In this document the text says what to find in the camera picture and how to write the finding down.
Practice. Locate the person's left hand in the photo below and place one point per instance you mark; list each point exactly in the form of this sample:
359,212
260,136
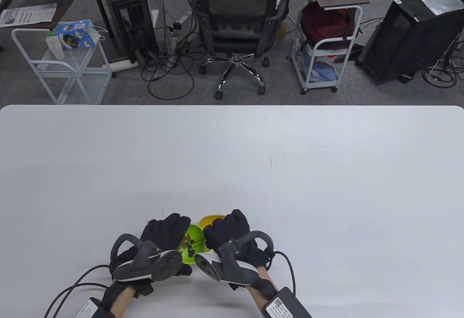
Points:
166,227

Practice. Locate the person's right hand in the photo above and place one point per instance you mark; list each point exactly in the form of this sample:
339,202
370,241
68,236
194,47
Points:
228,227

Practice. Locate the yellow small dish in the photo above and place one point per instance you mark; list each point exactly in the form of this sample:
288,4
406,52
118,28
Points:
210,219

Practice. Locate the metal tweezers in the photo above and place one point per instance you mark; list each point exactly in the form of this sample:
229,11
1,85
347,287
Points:
198,241

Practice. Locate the green plastic dish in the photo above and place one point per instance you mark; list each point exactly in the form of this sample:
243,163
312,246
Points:
188,258

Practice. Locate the grey hand controller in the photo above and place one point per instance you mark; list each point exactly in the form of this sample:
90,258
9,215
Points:
166,265
235,274

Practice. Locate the person's right forearm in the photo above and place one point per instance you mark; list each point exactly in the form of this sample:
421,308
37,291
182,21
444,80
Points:
259,294

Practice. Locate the person's left forearm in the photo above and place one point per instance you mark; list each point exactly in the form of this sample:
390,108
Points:
121,301

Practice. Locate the black wrist sensor box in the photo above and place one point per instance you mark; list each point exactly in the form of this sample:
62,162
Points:
88,310
286,305

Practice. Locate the white translucent shelf cart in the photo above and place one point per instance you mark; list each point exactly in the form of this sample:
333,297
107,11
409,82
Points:
83,82

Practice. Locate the white power strip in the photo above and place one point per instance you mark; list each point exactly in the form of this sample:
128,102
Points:
121,65

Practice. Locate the white metal trolley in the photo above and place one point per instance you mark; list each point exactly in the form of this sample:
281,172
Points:
305,75

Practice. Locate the blue folded cloth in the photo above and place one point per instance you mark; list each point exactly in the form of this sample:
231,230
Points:
324,73

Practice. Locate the black open computer tower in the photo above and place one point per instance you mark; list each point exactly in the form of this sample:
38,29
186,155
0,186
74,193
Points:
132,24

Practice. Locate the white plastic bottle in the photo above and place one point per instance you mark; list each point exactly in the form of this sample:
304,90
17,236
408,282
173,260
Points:
56,48

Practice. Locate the blue printed box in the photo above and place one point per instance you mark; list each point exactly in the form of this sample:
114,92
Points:
78,32

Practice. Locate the maroon bag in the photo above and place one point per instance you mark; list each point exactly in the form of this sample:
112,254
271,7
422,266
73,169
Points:
322,24

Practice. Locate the folded newspaper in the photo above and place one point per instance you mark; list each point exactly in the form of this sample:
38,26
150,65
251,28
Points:
29,14

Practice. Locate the black glossy computer tower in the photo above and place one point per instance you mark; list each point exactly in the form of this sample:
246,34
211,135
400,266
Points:
406,42

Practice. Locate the clear plastic bag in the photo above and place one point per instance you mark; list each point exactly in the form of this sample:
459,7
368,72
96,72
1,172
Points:
440,3

